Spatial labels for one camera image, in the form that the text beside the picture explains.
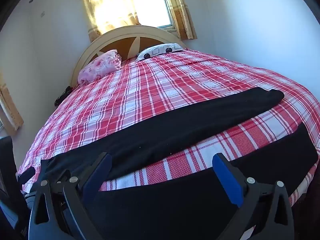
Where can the bed with red plaid sheet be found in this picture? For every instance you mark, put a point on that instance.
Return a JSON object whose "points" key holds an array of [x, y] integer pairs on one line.
{"points": [[150, 85]]}

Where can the tan patterned curtain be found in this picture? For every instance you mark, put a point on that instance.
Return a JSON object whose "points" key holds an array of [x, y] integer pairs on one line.
{"points": [[181, 10]]}

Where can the dark cloth beside bed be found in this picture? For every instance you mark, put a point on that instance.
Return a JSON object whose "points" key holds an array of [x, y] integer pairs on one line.
{"points": [[62, 96]]}

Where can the window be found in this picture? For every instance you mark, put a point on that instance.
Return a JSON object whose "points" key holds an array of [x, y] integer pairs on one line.
{"points": [[150, 2]]}

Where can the yellow sheer curtain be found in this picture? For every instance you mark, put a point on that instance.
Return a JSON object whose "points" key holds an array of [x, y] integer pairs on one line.
{"points": [[107, 7]]}

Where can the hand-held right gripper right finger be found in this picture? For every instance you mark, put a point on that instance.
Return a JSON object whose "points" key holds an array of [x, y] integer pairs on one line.
{"points": [[228, 181]]}

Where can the white patterned pillow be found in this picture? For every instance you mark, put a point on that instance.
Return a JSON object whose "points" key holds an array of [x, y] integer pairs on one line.
{"points": [[157, 51]]}

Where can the dark furniture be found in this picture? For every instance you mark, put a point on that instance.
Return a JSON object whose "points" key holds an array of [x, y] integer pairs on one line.
{"points": [[6, 165]]}

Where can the cream wooden headboard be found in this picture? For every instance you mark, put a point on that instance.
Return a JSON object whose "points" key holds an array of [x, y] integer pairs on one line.
{"points": [[120, 36]]}

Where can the black pants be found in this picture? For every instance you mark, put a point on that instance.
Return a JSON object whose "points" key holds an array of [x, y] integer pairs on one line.
{"points": [[175, 130]]}

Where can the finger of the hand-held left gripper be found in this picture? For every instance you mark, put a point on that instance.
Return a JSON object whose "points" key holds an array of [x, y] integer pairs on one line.
{"points": [[26, 174]]}

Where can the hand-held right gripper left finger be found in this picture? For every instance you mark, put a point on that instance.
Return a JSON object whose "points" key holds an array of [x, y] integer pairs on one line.
{"points": [[97, 173]]}

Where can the pink floral pillow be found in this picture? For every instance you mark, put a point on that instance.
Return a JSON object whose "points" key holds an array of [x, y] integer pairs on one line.
{"points": [[100, 66]]}

